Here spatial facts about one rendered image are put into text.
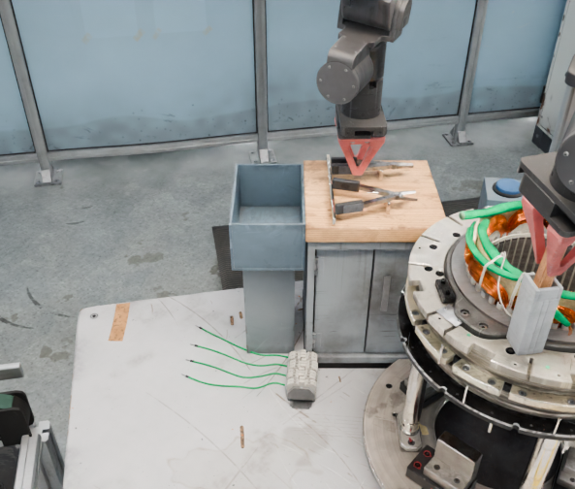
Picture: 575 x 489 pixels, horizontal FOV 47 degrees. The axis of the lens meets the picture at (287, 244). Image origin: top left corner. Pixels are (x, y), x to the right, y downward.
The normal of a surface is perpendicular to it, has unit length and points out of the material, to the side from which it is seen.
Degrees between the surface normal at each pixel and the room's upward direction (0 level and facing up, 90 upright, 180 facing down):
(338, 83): 91
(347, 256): 90
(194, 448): 0
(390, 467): 0
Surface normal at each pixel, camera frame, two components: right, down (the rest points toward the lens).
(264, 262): 0.00, 0.60
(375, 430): 0.00, -0.80
